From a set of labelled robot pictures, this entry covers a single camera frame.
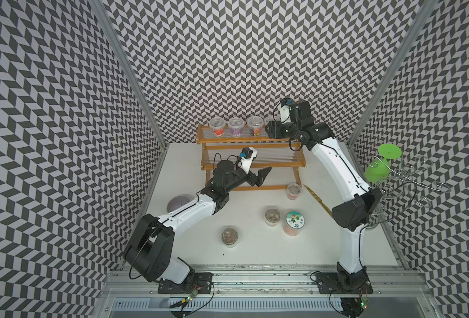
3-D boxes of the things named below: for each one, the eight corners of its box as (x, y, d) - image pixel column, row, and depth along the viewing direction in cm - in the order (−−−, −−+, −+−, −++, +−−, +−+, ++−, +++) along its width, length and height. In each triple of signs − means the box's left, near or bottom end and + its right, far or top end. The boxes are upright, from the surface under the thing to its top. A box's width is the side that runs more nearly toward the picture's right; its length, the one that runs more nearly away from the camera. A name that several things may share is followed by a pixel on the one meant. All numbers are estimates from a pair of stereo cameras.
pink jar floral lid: (283, 236, 86) (286, 228, 79) (281, 219, 91) (284, 210, 84) (302, 236, 86) (306, 228, 79) (298, 219, 91) (303, 211, 84)
